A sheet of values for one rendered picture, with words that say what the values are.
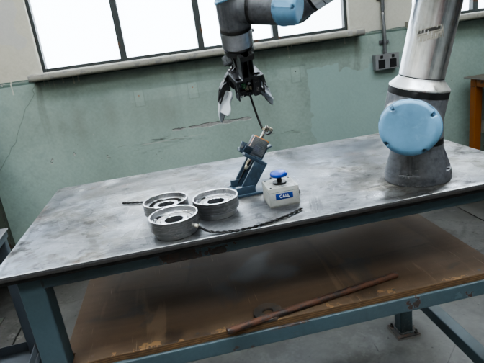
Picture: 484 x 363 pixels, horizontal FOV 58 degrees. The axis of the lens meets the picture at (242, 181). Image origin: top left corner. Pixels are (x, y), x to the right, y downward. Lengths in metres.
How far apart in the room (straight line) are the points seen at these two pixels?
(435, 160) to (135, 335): 0.80
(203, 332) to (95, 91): 1.79
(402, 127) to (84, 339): 0.85
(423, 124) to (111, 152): 2.02
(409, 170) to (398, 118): 0.21
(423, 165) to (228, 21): 0.54
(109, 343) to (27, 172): 1.77
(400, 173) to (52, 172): 2.07
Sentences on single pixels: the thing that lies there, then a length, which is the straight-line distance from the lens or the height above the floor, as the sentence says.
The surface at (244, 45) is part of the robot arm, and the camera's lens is 1.05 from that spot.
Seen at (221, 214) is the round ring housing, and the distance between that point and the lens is 0.97.
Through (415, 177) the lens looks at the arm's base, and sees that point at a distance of 1.07.
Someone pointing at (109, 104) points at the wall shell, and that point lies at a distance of 2.59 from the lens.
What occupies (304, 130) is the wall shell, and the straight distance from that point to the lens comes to 2.73.
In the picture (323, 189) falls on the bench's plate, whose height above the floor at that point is 0.80.
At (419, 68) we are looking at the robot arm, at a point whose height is 1.08.
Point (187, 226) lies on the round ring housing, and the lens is 0.90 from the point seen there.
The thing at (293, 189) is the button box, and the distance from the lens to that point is 0.99.
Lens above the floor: 1.16
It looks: 17 degrees down
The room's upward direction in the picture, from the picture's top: 8 degrees counter-clockwise
